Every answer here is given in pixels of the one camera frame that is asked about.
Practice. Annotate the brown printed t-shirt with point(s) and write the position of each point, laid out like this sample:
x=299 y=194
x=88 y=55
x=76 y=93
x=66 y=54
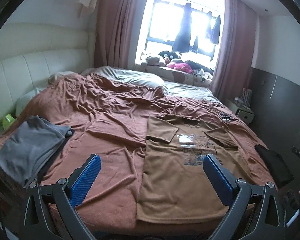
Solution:
x=175 y=188

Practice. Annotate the grey folded garment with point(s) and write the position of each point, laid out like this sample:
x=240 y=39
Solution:
x=30 y=147

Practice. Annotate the white bedside cabinet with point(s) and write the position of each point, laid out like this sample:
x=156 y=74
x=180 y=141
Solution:
x=240 y=110

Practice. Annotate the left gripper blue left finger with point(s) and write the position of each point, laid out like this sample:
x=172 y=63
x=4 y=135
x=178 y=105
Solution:
x=65 y=194

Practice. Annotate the green cup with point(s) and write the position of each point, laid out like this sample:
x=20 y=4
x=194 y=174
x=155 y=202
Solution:
x=7 y=121

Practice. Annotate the striped bag on cabinet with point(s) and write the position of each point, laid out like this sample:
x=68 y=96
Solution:
x=246 y=96

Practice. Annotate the pink curtain right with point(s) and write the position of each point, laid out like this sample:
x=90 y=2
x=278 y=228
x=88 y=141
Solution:
x=233 y=67

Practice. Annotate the black folded garment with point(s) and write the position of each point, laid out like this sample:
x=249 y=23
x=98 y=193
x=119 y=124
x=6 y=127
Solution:
x=276 y=166

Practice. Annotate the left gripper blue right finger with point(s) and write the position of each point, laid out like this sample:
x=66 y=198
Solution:
x=254 y=210

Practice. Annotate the pile of plush toys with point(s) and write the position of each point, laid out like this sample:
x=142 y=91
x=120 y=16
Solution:
x=171 y=60

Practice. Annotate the pink curtain left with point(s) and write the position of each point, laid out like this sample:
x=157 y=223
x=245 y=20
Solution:
x=117 y=21

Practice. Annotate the dark hanging clothes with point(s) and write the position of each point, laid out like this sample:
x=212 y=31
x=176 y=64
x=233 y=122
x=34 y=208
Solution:
x=199 y=32

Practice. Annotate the cream padded headboard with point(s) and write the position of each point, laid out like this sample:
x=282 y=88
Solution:
x=30 y=53

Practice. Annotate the pink curtain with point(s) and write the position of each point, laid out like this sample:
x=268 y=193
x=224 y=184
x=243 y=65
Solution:
x=233 y=67
x=117 y=21

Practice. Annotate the grey white duvet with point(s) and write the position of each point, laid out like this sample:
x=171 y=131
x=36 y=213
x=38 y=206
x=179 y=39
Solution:
x=132 y=77

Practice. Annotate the rust pink bed blanket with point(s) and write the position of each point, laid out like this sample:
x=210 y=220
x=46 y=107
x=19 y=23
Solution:
x=109 y=118

